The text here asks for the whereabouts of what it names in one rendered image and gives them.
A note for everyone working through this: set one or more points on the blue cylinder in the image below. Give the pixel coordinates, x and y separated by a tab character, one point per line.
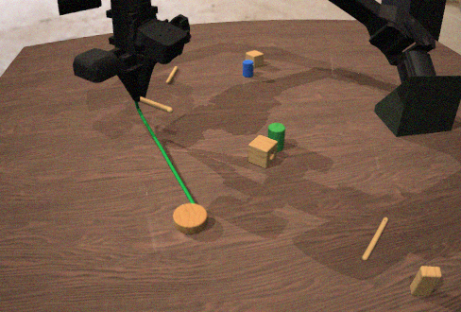
248	68

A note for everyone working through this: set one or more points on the thin wooden stick with green string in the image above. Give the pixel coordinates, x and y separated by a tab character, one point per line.
164	109

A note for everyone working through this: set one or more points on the light wooden stick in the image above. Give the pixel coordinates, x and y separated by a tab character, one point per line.
374	240

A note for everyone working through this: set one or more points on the small yellow wooden stick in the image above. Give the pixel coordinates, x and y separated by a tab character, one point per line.
172	75

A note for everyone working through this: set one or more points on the green cylinder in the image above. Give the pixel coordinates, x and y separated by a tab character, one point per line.
276	132

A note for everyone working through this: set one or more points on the round tan wooden disc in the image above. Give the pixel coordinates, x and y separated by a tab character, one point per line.
190	218

